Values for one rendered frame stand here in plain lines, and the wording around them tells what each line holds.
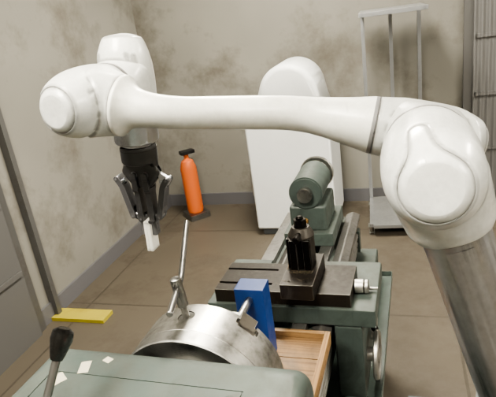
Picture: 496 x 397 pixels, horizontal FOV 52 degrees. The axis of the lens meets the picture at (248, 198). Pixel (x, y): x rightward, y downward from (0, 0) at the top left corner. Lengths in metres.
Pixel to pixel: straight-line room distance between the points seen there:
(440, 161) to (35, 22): 3.42
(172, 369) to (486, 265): 0.51
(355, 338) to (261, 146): 2.60
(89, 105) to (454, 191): 0.54
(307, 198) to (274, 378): 1.25
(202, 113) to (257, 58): 3.83
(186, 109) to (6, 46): 2.83
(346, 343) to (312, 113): 0.90
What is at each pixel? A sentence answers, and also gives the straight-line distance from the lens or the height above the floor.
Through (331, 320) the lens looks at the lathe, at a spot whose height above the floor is 0.88.
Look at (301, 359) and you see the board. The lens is 1.45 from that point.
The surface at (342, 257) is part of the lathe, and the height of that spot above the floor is 0.86.
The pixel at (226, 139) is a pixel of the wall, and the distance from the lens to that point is 4.89.
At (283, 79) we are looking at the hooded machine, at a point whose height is 1.26.
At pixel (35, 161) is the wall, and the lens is 3.65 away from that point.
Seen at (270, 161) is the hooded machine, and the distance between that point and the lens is 4.02.
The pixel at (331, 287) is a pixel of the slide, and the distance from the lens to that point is 1.58.
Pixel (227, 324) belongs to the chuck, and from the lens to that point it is 1.02.
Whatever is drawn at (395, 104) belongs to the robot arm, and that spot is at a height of 1.61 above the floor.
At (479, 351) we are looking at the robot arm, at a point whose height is 1.26.
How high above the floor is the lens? 1.78
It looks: 20 degrees down
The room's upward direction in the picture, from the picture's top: 8 degrees counter-clockwise
